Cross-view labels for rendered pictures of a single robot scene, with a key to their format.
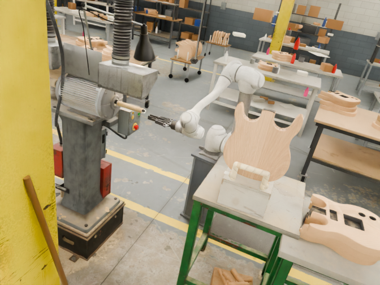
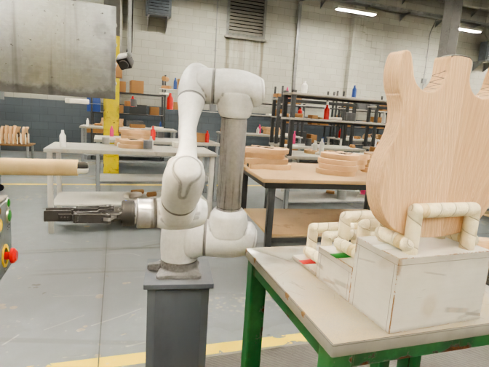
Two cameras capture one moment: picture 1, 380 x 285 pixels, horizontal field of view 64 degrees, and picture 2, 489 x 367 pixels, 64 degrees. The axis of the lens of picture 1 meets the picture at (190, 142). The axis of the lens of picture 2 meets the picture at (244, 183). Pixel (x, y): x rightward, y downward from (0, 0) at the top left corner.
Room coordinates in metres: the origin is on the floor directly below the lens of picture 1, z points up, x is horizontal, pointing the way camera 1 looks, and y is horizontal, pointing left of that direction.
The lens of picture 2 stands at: (0.98, 0.52, 1.38)
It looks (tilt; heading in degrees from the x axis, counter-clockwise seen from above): 10 degrees down; 324
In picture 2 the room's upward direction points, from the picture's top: 4 degrees clockwise
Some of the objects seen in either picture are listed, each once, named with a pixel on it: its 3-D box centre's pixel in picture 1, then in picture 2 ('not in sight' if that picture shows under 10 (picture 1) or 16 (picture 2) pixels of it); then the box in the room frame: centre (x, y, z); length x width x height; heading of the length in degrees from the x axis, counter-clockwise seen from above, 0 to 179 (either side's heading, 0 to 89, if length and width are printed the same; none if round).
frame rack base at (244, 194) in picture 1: (245, 191); (418, 277); (1.46, -0.36, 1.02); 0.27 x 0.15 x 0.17; 76
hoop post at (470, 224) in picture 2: (264, 181); (469, 229); (1.39, -0.43, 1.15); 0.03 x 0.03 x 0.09
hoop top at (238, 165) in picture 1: (251, 169); (445, 210); (1.41, -0.35, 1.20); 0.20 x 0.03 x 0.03; 75
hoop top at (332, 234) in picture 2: not in sight; (351, 234); (1.72, -0.43, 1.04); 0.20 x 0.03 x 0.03; 75
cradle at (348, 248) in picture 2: not in sight; (348, 247); (1.63, -0.31, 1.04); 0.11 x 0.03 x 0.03; 166
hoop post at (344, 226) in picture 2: not in sight; (343, 233); (1.67, -0.33, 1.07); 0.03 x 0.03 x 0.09
